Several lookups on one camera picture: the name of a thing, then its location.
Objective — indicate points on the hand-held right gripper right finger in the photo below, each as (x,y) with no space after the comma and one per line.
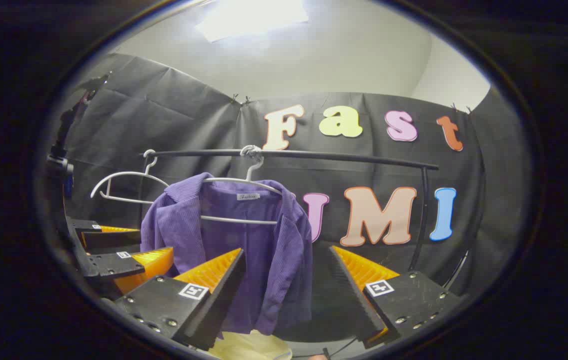
(359,305)

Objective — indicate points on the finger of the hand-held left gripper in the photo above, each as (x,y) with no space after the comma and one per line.
(113,265)
(113,240)

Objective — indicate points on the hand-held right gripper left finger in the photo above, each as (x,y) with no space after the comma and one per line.
(223,300)

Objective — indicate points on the white hanger with hook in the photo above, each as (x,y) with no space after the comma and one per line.
(243,220)

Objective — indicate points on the white plastic hanger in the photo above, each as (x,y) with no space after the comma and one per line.
(128,173)

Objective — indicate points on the black clothes rack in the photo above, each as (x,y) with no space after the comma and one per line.
(339,157)

